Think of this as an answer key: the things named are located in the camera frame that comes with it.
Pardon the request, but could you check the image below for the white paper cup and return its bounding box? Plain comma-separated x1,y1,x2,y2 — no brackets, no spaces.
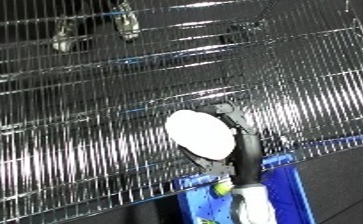
163,109,238,161

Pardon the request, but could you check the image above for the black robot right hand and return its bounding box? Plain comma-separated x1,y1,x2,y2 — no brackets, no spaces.
181,102,267,188

